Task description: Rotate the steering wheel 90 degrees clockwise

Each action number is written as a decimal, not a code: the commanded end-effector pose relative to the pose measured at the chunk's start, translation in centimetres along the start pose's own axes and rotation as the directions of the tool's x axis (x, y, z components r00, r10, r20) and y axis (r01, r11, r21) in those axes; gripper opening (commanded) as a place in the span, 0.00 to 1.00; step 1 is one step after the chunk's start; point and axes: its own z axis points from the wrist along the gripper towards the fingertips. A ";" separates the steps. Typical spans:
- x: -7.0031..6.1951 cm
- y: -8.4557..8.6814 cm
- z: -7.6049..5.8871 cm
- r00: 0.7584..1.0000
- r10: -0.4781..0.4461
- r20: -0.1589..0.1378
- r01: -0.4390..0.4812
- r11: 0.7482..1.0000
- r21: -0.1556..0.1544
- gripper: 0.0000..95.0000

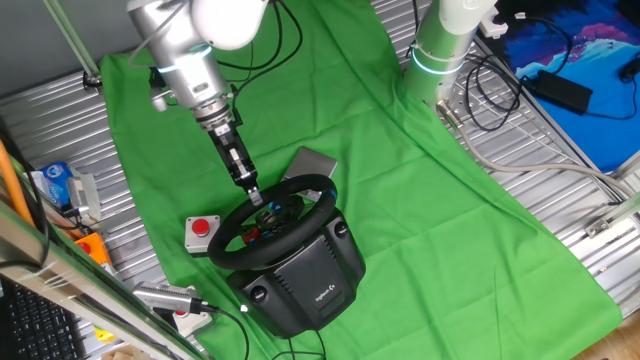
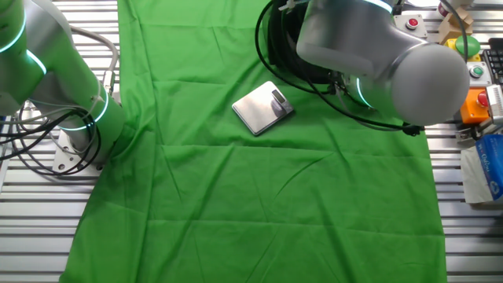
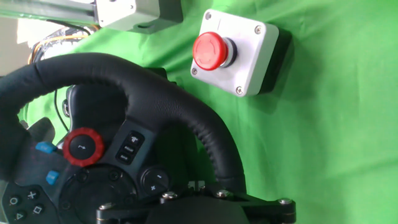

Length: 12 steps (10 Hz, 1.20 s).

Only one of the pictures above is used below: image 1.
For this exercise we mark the black keyboard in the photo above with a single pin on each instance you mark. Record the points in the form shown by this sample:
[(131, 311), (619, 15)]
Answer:
[(40, 330)]

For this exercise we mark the silver ribbed camera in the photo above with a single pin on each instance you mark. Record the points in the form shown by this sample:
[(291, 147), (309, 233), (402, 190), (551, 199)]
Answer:
[(82, 192)]

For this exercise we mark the black leather steering wheel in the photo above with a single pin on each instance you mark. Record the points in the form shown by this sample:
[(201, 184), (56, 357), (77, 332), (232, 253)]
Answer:
[(225, 252)]

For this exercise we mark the black power adapter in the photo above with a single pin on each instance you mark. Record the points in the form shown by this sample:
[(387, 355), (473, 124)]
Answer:
[(560, 90)]

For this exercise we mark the grey box small red button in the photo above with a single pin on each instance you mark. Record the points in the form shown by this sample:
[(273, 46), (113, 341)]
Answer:
[(192, 322)]

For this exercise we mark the wooden blocks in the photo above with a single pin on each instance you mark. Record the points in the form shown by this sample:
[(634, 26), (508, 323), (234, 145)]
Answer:
[(122, 356)]

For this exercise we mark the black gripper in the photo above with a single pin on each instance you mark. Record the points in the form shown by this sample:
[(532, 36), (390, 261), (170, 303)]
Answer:
[(227, 147)]

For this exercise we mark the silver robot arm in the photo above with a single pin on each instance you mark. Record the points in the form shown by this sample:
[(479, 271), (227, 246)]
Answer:
[(190, 65)]

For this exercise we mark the aluminium frame bar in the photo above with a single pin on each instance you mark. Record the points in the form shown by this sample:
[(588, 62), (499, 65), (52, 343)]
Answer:
[(75, 280), (620, 212), (70, 37)]

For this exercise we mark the blue tissue pack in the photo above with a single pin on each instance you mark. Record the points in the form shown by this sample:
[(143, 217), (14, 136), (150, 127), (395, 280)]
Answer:
[(56, 180)]

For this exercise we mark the orange box red button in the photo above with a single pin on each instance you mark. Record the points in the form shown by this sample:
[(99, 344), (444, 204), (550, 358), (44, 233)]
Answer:
[(97, 252)]

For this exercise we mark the white power plug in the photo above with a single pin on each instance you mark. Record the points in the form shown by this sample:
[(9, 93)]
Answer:
[(492, 27)]

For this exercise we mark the green cloth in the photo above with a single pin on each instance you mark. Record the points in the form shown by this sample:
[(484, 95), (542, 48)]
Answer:
[(425, 225)]

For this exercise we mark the yellow box green button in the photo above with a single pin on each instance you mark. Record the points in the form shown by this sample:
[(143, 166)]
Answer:
[(105, 335)]

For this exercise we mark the black steering wheel base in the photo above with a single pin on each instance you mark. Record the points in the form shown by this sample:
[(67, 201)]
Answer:
[(310, 280)]

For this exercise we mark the silver digital scale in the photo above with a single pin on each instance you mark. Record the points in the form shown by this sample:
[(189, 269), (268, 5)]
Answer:
[(312, 162)]

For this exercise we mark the white box red mushroom button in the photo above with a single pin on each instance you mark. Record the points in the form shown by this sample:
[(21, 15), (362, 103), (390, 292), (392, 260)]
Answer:
[(200, 227)]

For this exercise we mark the black computer mouse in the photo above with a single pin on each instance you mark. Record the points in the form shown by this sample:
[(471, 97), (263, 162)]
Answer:
[(631, 70)]

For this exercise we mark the blue patterned desk mat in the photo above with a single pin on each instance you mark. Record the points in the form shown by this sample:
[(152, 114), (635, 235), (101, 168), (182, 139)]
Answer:
[(600, 125)]

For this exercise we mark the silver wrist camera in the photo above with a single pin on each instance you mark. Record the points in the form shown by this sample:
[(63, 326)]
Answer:
[(159, 100)]

